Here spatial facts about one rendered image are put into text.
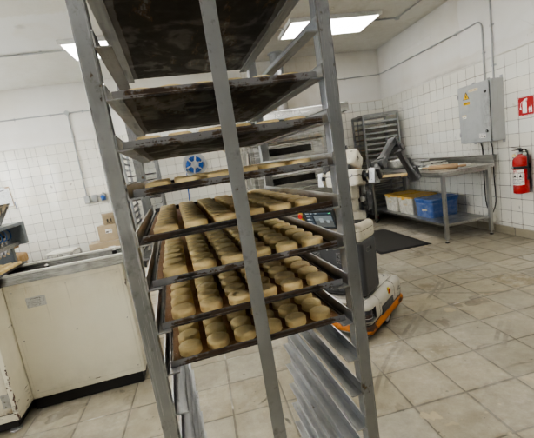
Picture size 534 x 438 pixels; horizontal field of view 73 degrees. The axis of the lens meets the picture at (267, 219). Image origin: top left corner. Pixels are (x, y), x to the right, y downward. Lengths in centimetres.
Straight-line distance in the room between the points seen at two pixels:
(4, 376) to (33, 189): 460
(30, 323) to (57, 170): 434
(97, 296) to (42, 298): 32
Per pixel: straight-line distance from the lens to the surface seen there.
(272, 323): 87
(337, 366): 107
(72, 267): 258
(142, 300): 76
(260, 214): 75
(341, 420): 119
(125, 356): 272
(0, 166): 711
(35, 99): 697
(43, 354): 280
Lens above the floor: 134
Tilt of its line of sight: 9 degrees down
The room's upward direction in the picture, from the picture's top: 9 degrees counter-clockwise
